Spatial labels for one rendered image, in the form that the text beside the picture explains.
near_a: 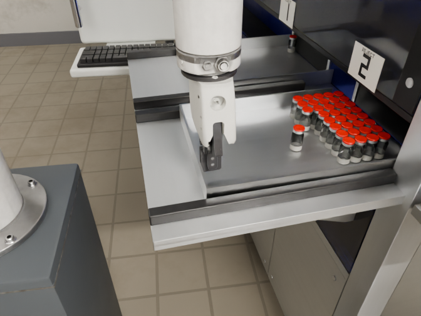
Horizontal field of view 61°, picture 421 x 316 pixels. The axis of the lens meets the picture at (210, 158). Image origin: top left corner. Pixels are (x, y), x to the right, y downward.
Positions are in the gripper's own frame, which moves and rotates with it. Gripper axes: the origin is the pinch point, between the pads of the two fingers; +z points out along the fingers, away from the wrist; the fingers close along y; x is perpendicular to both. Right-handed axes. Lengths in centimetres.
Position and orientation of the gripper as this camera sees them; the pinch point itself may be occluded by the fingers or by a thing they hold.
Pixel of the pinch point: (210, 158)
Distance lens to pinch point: 57.0
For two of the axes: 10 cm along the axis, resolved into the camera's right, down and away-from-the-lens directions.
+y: -2.3, -5.9, 7.7
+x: -9.7, 1.5, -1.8
